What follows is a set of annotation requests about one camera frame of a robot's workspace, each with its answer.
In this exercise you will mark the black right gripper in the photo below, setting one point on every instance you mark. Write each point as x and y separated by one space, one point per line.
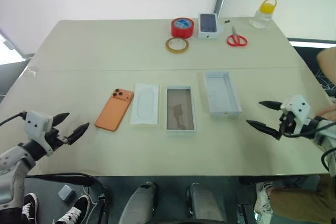
286 124

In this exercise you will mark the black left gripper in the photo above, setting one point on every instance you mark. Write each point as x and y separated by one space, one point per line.
56 140

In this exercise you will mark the orange smartphone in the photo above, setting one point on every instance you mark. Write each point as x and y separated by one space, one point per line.
114 111

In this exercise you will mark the white phone box lid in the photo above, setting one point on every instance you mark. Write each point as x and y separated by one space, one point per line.
222 93

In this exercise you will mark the white paper insert sleeve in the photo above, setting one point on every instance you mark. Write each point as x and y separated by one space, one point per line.
145 106

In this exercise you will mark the bystander bare forearm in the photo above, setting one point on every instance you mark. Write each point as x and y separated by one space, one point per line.
328 60

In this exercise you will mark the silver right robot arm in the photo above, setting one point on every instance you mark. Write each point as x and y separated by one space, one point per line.
325 134

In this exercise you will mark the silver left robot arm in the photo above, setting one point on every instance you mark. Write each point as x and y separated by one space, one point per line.
14 159

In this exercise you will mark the small grey-white rectangular card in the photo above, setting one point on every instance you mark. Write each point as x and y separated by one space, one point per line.
65 193

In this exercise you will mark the white phone box base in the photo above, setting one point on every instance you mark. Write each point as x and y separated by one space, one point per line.
180 110

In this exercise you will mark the boxed dark smartphone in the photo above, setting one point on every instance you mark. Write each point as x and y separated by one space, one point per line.
208 23

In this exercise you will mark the bystander hand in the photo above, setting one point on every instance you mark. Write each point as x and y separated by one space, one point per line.
329 113

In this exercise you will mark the clear tape scrap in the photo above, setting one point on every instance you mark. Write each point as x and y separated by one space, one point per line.
32 71

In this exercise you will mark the black sneaker with white laces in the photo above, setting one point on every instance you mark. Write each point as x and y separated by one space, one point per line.
74 209
29 208

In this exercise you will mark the bystander brown trousers leg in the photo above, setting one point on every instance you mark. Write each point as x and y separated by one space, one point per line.
302 203

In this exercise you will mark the clear jar with yellow lid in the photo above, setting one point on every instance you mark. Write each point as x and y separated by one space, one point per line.
262 15

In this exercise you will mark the small black screws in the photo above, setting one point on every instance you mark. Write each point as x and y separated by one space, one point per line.
227 21

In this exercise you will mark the dark rounded grey shape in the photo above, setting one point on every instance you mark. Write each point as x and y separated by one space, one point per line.
139 205
206 203

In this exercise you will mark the clear brownish tape roll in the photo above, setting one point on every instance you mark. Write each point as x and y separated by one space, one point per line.
168 47

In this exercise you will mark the red tape roll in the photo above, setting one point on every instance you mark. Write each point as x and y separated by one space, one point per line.
176 31

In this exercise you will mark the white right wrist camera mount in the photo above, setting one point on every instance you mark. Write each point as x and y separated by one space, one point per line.
298 106

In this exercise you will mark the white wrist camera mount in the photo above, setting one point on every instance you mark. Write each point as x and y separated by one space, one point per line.
298 106
36 125

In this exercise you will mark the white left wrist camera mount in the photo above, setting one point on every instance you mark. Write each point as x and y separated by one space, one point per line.
36 125

